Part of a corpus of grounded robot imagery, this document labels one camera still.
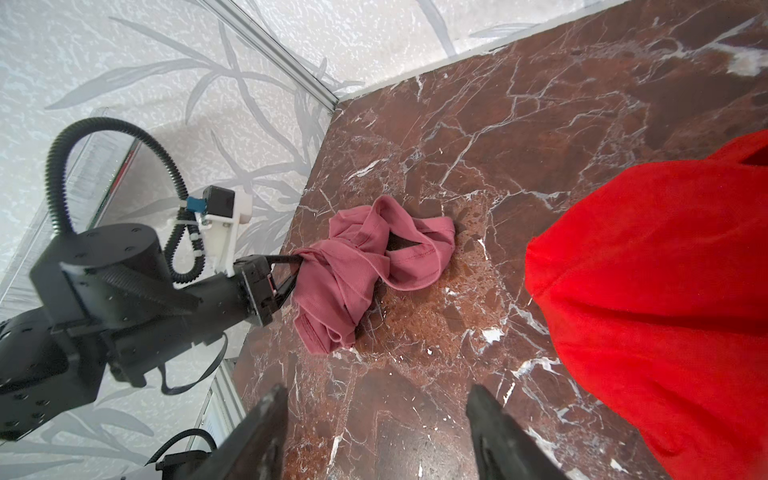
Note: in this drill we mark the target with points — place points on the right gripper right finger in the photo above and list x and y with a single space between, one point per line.
502 449

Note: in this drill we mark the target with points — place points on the maroon cloth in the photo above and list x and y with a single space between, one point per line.
366 244

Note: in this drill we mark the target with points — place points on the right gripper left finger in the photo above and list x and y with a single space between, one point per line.
255 449

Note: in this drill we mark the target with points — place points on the red cloth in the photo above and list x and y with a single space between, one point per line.
654 289

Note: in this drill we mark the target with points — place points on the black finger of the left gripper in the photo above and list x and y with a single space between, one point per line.
282 275

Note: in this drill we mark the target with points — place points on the left frame post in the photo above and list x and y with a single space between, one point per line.
257 37

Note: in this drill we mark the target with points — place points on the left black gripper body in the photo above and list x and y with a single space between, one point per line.
250 295

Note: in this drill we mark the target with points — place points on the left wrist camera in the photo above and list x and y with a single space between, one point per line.
219 213

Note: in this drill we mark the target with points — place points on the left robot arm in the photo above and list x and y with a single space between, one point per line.
108 304

